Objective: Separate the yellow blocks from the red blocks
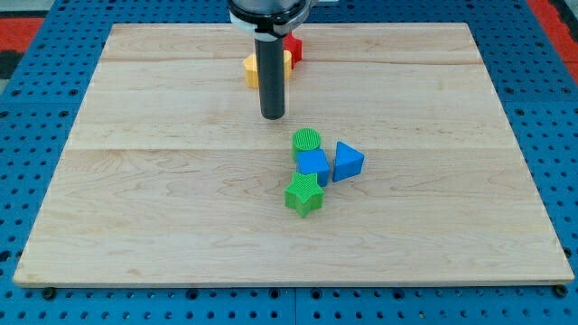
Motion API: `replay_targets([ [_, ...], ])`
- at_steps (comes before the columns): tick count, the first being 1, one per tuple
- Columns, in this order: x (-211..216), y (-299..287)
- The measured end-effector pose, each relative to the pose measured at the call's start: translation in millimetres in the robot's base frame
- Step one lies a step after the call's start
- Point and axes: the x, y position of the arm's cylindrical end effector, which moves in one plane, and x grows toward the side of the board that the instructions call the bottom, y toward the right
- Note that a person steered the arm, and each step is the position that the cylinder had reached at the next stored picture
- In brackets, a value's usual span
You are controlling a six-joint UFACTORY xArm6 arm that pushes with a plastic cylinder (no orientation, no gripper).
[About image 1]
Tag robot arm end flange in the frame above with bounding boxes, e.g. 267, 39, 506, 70
227, 0, 318, 42

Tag blue cube block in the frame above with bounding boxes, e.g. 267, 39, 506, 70
296, 149, 330, 187

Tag green cylinder block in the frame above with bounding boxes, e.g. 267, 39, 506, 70
292, 128, 322, 161

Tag green star block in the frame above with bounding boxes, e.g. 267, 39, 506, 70
284, 172, 324, 218

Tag blue triangle block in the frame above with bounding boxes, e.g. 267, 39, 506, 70
332, 141, 365, 182

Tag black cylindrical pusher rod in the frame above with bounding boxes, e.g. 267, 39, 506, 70
255, 39, 285, 120

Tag yellow block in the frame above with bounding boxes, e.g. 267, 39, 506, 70
242, 50, 293, 88

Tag wooden board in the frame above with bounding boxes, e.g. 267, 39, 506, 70
14, 23, 574, 288

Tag red block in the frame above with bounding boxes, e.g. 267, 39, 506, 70
284, 32, 303, 69

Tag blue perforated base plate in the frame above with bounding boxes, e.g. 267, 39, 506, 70
1, 1, 577, 324

